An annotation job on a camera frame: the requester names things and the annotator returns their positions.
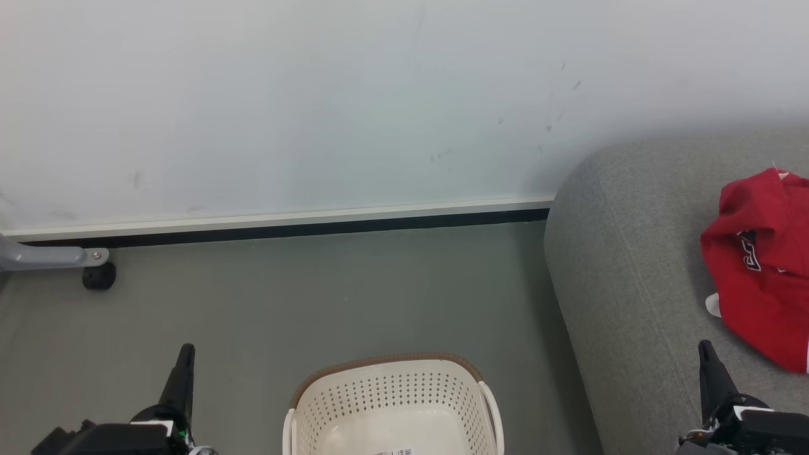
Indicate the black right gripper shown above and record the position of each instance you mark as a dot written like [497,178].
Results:
[765,433]

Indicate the white perforated laundry basket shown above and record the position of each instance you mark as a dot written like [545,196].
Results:
[379,398]

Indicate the white barcode label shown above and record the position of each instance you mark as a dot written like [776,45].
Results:
[397,452]

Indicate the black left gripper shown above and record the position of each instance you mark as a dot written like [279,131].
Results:
[114,439]

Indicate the white and black baseboard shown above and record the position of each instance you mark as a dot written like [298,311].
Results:
[284,222]

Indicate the grey metal furniture leg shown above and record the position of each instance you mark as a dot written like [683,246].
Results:
[44,257]

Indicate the red garment with printed lettering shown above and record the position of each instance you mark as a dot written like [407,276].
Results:
[771,303]

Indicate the grey fabric sofa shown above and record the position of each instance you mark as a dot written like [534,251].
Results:
[632,265]

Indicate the black caster wheel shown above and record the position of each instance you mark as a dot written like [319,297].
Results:
[99,277]

